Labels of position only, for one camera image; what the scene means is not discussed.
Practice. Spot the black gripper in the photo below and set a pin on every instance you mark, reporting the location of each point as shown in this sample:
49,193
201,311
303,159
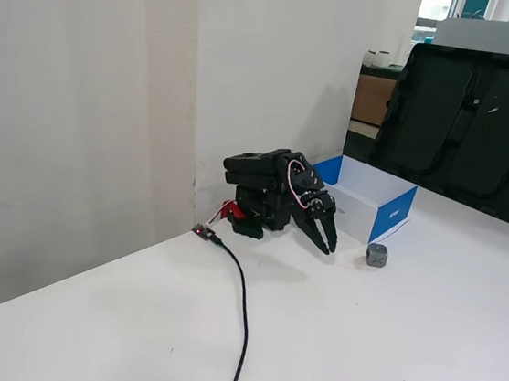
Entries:
316,209

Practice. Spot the gray cube block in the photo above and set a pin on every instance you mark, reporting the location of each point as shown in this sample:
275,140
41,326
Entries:
376,256

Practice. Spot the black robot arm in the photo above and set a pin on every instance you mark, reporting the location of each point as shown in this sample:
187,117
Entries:
255,186

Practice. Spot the blue white cardboard box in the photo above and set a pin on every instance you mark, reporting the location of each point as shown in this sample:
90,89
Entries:
389,219

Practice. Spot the red clamp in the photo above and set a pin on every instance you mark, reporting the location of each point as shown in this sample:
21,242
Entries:
232,209

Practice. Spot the small controller board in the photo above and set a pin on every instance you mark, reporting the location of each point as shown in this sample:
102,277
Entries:
203,231

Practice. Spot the brown cabinet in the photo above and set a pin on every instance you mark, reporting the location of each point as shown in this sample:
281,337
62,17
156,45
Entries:
372,100

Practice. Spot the white cup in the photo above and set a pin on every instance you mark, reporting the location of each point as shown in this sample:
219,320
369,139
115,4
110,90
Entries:
383,59
370,59

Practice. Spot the black plastic tray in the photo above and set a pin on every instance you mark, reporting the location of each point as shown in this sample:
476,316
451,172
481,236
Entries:
472,132

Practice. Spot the gray flat panel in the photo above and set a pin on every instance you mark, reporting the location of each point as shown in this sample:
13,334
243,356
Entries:
497,36

